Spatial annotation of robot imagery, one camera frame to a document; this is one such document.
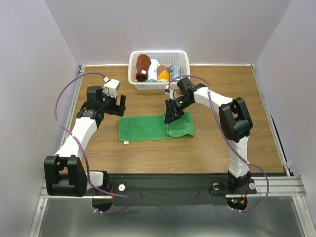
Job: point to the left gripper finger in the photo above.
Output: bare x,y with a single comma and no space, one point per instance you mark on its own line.
120,110
122,100

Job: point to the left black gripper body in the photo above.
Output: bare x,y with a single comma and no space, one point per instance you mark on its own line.
108,104

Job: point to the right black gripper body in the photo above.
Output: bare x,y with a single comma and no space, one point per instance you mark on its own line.
180,103

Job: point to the green towel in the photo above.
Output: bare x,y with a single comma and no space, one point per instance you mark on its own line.
153,128

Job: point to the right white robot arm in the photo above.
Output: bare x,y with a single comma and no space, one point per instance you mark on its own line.
232,117

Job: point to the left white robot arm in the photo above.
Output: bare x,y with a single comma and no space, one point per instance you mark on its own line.
64,172

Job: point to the grey patterned rolled towel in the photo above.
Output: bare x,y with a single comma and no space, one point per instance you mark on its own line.
175,70

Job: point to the brown orange rolled towel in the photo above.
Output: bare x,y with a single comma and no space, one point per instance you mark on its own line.
163,73

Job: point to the white plastic basket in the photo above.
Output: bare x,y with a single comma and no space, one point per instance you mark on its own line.
164,57

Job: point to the white blue rolled towel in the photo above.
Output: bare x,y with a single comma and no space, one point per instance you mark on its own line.
153,71

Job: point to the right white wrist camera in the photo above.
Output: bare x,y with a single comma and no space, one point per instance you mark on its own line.
171,93

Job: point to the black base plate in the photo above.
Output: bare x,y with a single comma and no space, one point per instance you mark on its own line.
171,190

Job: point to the aluminium frame rail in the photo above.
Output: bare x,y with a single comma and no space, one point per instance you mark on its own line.
43,200

